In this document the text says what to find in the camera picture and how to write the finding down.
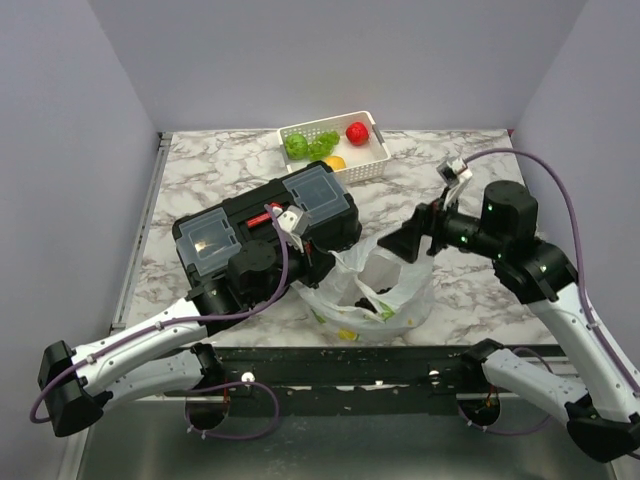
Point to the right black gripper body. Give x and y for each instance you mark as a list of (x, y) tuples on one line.
[(450, 225)]

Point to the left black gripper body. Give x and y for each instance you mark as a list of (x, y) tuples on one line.
[(302, 267)]

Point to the white lemon print plastic bag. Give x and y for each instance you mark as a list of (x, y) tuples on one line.
[(371, 294)]

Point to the yellow fake lemon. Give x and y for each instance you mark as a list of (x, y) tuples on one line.
[(336, 163)]

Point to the green fake grape bunch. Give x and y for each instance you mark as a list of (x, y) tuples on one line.
[(323, 145)]

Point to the green fake guava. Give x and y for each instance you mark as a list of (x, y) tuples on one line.
[(296, 147)]

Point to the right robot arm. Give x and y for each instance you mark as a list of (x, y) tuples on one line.
[(600, 410)]

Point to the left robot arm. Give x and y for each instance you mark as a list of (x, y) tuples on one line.
[(166, 352)]

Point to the red fake apple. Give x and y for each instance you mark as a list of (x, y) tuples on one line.
[(357, 134)]

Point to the black plastic toolbox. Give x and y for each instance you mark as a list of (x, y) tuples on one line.
[(201, 238)]

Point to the white perforated plastic basket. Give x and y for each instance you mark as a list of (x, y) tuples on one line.
[(351, 144)]

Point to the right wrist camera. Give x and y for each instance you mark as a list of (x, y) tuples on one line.
[(456, 175)]

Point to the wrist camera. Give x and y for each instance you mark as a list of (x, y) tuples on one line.
[(293, 222), (456, 175)]

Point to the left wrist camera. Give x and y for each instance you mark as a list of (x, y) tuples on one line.
[(293, 222)]

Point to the black mounting rail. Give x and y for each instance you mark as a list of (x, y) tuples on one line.
[(342, 381)]

